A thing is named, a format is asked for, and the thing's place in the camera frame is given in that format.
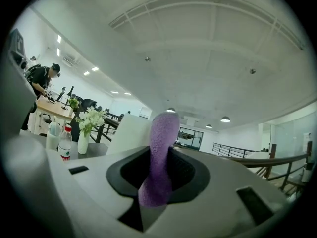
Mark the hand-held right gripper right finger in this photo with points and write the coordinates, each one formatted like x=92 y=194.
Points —
x=218 y=182

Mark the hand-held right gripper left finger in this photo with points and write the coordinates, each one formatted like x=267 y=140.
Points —
x=94 y=182

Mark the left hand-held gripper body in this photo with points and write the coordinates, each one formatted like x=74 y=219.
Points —
x=15 y=95

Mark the purple fuzzy cloth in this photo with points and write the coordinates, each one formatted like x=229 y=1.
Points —
x=161 y=155

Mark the black desk lamp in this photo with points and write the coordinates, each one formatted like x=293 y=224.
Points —
x=68 y=97

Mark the dome pendant ceiling lamp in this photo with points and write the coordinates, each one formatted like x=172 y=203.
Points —
x=208 y=126
x=171 y=109
x=225 y=119

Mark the black metal railing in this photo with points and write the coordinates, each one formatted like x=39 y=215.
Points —
x=232 y=150

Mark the wooden desk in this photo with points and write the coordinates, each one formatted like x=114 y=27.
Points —
x=52 y=108

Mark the white vase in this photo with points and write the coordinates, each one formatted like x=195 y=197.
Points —
x=83 y=142

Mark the clear water bottle red cap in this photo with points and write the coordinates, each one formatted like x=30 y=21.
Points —
x=65 y=145

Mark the white cup with teal lid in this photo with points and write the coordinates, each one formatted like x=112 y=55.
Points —
x=53 y=135

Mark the black stair railing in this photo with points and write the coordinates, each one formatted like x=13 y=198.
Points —
x=106 y=126

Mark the small yellow-green potted plant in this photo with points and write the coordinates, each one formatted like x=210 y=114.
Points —
x=73 y=103

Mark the wooden handrail railing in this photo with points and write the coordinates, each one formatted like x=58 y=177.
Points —
x=275 y=161

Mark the white flower bouquet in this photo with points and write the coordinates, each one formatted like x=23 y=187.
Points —
x=90 y=119

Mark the ceiling air conditioner unit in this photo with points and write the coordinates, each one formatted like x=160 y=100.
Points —
x=69 y=59

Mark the black office chair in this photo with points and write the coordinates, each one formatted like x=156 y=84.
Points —
x=88 y=103

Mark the row of ceiling light panels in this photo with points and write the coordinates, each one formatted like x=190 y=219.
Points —
x=94 y=69

